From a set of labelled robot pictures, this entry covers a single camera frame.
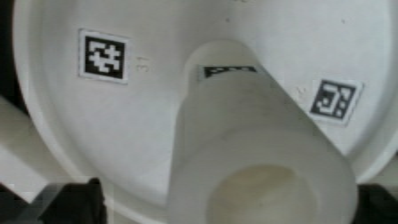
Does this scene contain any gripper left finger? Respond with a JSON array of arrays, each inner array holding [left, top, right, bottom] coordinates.
[[26, 178, 108, 224]]

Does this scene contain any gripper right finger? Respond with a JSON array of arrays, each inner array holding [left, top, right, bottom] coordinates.
[[353, 184, 398, 224]]

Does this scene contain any white cylindrical table leg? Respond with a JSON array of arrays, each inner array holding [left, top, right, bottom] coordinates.
[[164, 64, 360, 224]]

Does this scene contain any white round table top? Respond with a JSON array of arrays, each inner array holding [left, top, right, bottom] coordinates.
[[12, 0, 398, 224]]

